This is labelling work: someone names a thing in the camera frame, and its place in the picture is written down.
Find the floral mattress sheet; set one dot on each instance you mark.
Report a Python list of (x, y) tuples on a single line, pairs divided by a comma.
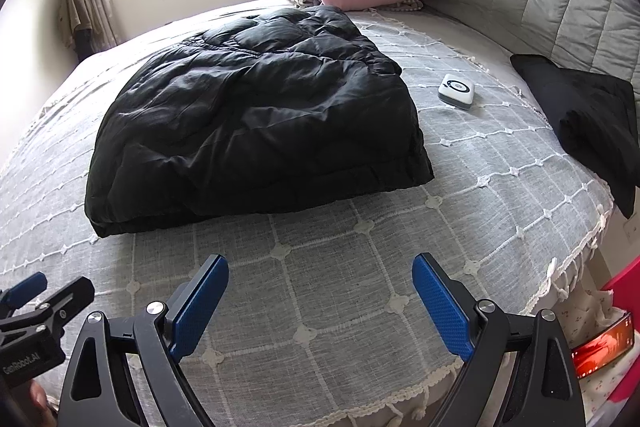
[(575, 312)]

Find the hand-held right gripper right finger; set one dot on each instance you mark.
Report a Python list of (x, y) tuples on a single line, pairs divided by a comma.
[(440, 307)]

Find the person's left hand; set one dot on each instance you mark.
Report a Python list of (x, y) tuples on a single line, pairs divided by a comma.
[(39, 402)]

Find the phone with red screen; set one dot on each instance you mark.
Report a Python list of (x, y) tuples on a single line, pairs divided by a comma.
[(600, 349)]

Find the black quilted puffer jacket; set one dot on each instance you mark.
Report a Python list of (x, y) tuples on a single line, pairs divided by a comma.
[(250, 117)]

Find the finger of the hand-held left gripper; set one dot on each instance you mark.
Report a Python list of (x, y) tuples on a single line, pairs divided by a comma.
[(25, 289), (60, 307)]

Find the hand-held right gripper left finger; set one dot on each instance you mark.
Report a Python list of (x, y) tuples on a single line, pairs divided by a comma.
[(200, 307)]

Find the hanging brown clothes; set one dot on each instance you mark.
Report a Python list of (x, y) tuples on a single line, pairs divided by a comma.
[(75, 12)]

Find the folded black cloth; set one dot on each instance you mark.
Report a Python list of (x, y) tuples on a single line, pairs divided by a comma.
[(590, 117)]

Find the pink box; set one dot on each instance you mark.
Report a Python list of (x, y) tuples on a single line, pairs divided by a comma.
[(627, 287)]

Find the small white device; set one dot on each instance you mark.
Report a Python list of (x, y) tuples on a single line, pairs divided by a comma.
[(455, 89)]

